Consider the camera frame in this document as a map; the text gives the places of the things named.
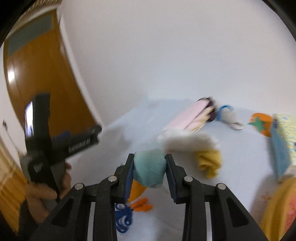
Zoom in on yellow rolled towel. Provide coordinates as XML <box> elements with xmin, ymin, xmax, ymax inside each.
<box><xmin>195</xmin><ymin>149</ymin><xmax>222</xmax><ymax>179</ymax></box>

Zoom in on blue and yellow tissue pack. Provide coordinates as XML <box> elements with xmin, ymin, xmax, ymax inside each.
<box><xmin>269</xmin><ymin>113</ymin><xmax>296</xmax><ymax>180</ymax></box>

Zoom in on orange wooden door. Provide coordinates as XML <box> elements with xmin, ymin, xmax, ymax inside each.
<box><xmin>3</xmin><ymin>7</ymin><xmax>103</xmax><ymax>149</ymax></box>

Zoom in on white fluffy plush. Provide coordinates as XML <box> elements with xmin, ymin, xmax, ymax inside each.
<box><xmin>157</xmin><ymin>131</ymin><xmax>220</xmax><ymax>154</ymax></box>

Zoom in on orange persimmon plush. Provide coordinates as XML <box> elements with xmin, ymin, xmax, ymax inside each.
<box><xmin>248</xmin><ymin>113</ymin><xmax>274</xmax><ymax>138</ymax></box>

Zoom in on white plush keychain, blue loop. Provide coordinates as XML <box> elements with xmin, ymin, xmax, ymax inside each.
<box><xmin>216</xmin><ymin>105</ymin><xmax>244</xmax><ymax>131</ymax></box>

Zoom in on pink cloth with yellow trim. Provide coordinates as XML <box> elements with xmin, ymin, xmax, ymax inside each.
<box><xmin>162</xmin><ymin>101</ymin><xmax>212</xmax><ymax>133</ymax></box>

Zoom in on yellow checked cloth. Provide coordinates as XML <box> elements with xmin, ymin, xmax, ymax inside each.
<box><xmin>0</xmin><ymin>139</ymin><xmax>26</xmax><ymax>233</ymax></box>

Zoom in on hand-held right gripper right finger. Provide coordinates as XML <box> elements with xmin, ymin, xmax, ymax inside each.
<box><xmin>165</xmin><ymin>153</ymin><xmax>269</xmax><ymax>241</ymax></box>

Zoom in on white bed sheet, orange marks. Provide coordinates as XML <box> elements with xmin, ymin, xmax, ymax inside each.
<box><xmin>102</xmin><ymin>98</ymin><xmax>296</xmax><ymax>241</ymax></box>

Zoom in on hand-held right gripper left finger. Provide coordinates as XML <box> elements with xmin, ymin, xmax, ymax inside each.
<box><xmin>30</xmin><ymin>153</ymin><xmax>135</xmax><ymax>241</ymax></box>

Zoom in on yellow and pink plush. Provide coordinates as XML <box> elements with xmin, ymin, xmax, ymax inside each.
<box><xmin>261</xmin><ymin>178</ymin><xmax>296</xmax><ymax>241</ymax></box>

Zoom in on teal plush toy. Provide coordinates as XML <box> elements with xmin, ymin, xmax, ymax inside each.
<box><xmin>127</xmin><ymin>148</ymin><xmax>167</xmax><ymax>212</ymax></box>

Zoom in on person's left hand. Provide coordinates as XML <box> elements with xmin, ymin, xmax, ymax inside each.
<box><xmin>25</xmin><ymin>162</ymin><xmax>73</xmax><ymax>224</ymax></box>

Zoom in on blue cord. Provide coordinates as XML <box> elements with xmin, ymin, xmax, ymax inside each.
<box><xmin>115</xmin><ymin>203</ymin><xmax>133</xmax><ymax>233</ymax></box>

